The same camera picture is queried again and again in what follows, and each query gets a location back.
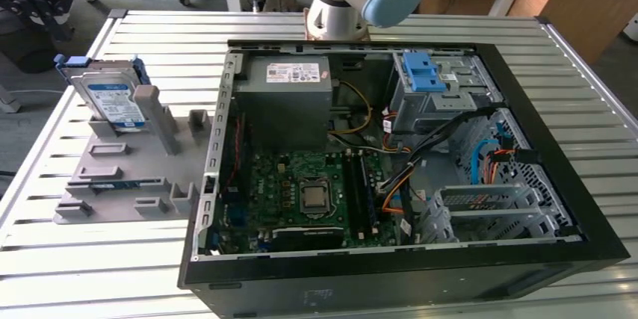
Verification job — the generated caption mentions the hard disk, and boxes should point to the hard disk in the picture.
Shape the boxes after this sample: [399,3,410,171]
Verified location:
[54,55,153,134]

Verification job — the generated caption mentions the metal disk bay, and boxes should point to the metal disk bay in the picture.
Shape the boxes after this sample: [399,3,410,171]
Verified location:
[421,183,585,245]

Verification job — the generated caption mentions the grey white stand foot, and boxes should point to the grey white stand foot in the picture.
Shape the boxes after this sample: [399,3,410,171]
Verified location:
[0,83,24,114]

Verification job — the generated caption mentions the grey parts rack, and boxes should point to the grey parts rack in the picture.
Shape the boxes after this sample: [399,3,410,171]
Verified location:
[52,84,217,225]

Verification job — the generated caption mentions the blue-green RAM stick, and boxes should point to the blue-green RAM stick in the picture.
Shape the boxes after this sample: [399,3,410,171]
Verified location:
[67,180,144,190]

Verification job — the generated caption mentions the grey power supply unit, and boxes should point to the grey power supply unit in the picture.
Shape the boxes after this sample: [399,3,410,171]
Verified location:
[233,54,334,152]

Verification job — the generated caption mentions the green motherboard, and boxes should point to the green motherboard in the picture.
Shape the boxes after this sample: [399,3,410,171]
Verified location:
[219,149,399,255]

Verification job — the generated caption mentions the CPU socket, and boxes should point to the CPU socket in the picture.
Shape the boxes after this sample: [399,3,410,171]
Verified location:
[298,176,334,220]

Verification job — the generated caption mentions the silver CPU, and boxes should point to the silver CPU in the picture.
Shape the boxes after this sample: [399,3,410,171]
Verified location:
[302,186,329,211]

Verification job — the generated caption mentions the blue plastic bay latch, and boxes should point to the blue plastic bay latch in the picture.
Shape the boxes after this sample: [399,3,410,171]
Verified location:
[401,49,449,93]

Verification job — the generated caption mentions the black RAM slot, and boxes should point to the black RAM slot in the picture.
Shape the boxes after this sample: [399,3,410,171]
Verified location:
[345,149,365,238]

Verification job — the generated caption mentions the black graphics card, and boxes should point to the black graphics card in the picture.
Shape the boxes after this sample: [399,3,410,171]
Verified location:
[269,223,346,253]

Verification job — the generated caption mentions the dark RAM stick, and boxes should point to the dark RAM stick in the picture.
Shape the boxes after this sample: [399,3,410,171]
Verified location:
[359,154,381,231]

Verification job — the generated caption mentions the metal optical drive cage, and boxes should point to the metal optical drive cage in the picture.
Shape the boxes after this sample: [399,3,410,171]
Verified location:
[389,49,506,135]

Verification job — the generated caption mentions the black PC case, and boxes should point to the black PC case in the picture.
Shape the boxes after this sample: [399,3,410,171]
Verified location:
[177,38,630,319]

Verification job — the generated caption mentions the black sleeved cable bundle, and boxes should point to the black sleeved cable bundle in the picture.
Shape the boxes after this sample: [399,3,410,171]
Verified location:
[378,107,500,195]

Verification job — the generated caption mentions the blue data wire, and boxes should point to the blue data wire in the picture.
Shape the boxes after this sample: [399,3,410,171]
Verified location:
[467,138,501,186]

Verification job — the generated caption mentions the orange yellow power wire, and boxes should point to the orange yellow power wire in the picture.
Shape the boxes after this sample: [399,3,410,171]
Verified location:
[486,148,544,186]

